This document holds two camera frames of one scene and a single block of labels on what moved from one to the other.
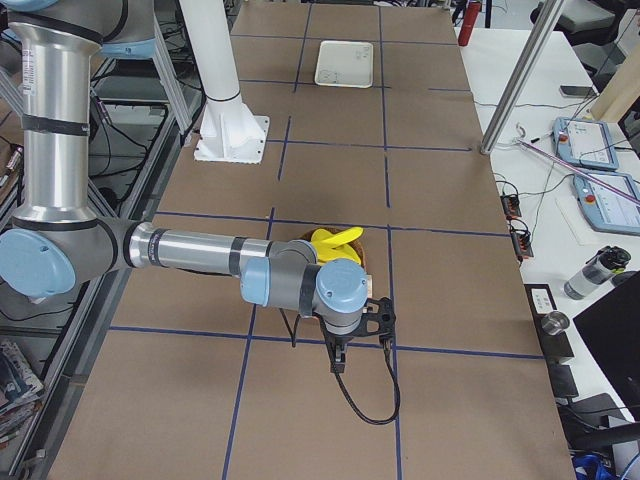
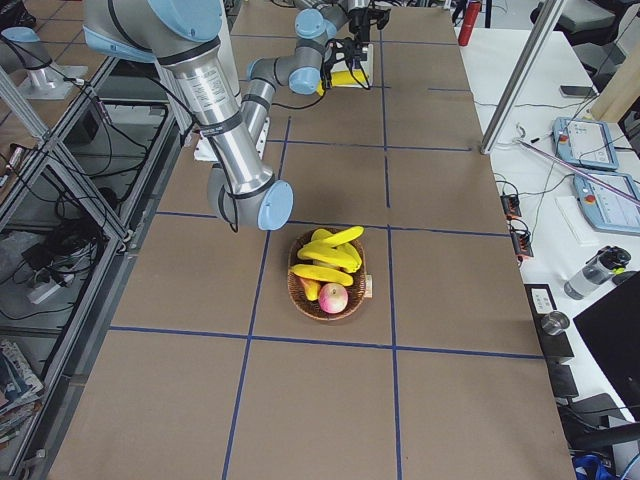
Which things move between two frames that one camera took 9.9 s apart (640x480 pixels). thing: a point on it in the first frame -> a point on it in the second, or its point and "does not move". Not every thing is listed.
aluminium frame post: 539,34 does not move
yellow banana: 350,250 -> 332,240
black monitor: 611,327 does not move
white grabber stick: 623,193 does not move
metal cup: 555,321 does not move
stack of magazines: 19,389 does not move
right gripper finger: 338,358 -> 325,75
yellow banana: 332,239 -> 342,77
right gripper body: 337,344 -> 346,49
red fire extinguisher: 471,12 does not move
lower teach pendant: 606,209 does not move
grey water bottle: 598,273 does not move
